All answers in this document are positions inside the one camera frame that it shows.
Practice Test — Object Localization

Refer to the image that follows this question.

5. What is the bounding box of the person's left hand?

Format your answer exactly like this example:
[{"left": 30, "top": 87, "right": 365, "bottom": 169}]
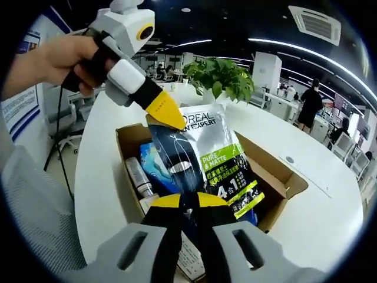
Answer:
[{"left": 38, "top": 34, "right": 118, "bottom": 98}]

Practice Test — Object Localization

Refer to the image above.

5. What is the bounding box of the long curved ceiling light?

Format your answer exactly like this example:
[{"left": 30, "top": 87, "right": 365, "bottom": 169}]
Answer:
[{"left": 248, "top": 37, "right": 377, "bottom": 98}]

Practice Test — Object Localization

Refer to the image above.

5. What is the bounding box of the white office chair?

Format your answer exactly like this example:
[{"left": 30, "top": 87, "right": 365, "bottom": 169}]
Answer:
[{"left": 47, "top": 103, "right": 83, "bottom": 154}]

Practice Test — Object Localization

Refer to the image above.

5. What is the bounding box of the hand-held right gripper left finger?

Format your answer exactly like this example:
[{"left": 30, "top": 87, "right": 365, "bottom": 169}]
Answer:
[{"left": 67, "top": 193, "right": 183, "bottom": 283}]

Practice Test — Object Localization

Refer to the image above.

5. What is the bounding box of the green potted plant white pot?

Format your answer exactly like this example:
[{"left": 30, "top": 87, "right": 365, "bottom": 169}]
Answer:
[{"left": 182, "top": 57, "right": 256, "bottom": 104}]

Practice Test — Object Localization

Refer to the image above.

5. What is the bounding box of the blue wet wipes pack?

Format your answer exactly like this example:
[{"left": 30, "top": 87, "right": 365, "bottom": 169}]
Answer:
[{"left": 140, "top": 142, "right": 180, "bottom": 195}]

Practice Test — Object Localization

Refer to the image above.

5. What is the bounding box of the ceiling air conditioner unit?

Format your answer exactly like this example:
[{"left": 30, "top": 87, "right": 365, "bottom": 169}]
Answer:
[{"left": 287, "top": 5, "right": 342, "bottom": 47}]

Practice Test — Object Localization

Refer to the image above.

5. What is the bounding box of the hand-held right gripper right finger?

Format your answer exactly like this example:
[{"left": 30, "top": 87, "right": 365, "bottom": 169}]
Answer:
[{"left": 196, "top": 191, "right": 322, "bottom": 283}]

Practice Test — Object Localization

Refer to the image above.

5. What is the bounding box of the silver black soft pouch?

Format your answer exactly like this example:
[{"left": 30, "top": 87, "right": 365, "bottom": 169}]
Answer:
[{"left": 146, "top": 103, "right": 265, "bottom": 226}]

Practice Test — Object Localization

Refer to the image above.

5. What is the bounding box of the brown cardboard shoe box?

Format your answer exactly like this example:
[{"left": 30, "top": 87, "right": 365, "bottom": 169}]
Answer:
[{"left": 115, "top": 123, "right": 309, "bottom": 233}]

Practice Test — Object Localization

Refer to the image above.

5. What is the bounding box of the wall poster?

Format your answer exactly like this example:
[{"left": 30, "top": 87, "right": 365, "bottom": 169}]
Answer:
[
  {"left": 17, "top": 29, "right": 41, "bottom": 54},
  {"left": 1, "top": 85, "right": 41, "bottom": 142}
]

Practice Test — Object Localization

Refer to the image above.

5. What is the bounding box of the black cable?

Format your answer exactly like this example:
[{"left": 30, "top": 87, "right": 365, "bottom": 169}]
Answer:
[{"left": 44, "top": 85, "right": 74, "bottom": 201}]

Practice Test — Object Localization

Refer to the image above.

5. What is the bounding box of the dark monitor screen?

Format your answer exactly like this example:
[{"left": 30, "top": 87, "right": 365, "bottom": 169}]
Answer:
[{"left": 334, "top": 93, "right": 353, "bottom": 117}]

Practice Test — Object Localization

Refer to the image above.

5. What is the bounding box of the table cable slot cover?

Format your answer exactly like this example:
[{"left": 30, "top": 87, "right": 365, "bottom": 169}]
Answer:
[{"left": 278, "top": 152, "right": 333, "bottom": 195}]

